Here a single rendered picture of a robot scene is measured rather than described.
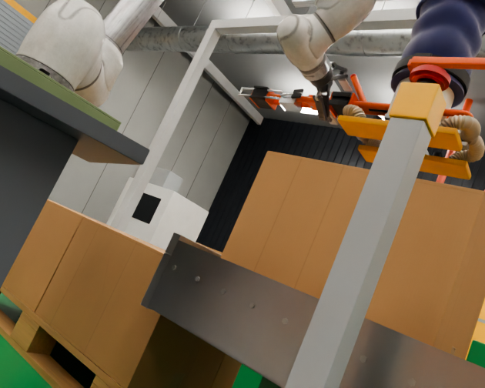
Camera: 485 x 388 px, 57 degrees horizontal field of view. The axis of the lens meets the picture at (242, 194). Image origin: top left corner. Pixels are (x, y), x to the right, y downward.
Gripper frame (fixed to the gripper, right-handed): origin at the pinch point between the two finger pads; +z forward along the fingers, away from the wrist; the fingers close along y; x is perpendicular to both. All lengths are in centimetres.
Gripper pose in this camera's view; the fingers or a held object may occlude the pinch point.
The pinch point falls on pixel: (340, 105)
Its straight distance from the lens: 158.9
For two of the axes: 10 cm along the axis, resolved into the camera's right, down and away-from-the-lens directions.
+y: -4.0, 9.0, -1.8
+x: 7.6, 2.1, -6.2
